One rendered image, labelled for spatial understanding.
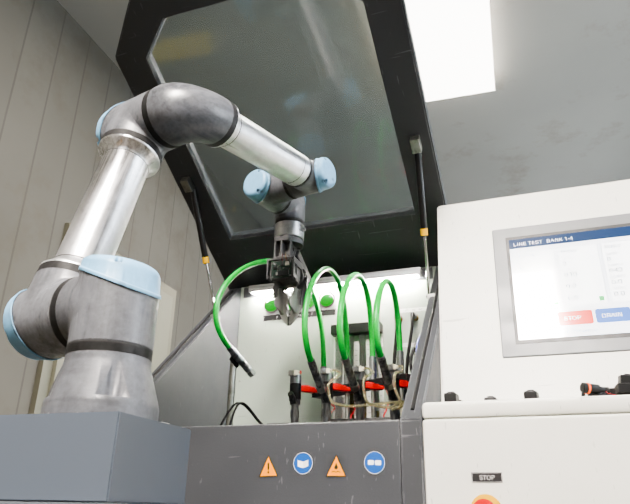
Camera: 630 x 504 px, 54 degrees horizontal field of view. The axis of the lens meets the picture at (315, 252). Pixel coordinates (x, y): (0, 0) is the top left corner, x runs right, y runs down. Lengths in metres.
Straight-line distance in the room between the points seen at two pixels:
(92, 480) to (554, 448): 0.72
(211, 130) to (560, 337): 0.84
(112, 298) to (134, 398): 0.14
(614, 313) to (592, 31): 2.78
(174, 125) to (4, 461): 0.61
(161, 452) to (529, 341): 0.85
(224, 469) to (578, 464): 0.64
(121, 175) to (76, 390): 0.44
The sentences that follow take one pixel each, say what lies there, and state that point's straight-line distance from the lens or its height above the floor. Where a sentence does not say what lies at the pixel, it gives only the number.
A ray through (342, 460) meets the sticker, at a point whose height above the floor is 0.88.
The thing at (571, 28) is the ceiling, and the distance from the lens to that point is 4.01.
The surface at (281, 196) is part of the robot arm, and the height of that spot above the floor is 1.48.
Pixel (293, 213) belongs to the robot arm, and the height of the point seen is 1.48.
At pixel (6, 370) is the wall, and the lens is 3.15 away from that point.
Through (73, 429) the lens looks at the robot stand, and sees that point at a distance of 0.82.
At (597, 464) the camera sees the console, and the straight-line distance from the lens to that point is 1.14.
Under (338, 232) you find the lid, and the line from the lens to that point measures 1.79.
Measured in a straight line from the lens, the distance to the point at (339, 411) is 1.74.
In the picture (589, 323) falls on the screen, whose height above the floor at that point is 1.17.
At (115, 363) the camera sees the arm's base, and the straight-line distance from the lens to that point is 0.86.
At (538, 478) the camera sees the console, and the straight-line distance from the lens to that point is 1.13.
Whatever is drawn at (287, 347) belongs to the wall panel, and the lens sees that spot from 1.87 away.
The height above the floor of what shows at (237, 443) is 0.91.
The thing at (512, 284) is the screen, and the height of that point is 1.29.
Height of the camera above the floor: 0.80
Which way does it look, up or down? 23 degrees up
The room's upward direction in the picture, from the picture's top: 1 degrees clockwise
